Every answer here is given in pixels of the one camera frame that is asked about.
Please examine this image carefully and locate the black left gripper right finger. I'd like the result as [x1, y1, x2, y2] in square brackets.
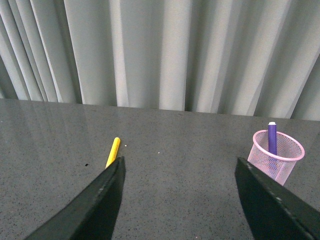
[234, 157, 320, 240]

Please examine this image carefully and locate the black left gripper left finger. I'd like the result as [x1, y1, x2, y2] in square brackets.
[27, 156, 126, 240]

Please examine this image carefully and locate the purple marker pen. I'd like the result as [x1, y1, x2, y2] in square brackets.
[267, 121, 278, 173]

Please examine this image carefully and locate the pink mesh pen cup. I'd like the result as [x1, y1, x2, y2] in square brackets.
[247, 130, 305, 186]

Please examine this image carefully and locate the yellow marker pen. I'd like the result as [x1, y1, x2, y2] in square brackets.
[105, 137, 121, 169]

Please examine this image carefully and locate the grey pleated curtain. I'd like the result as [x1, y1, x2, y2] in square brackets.
[0, 0, 320, 121]

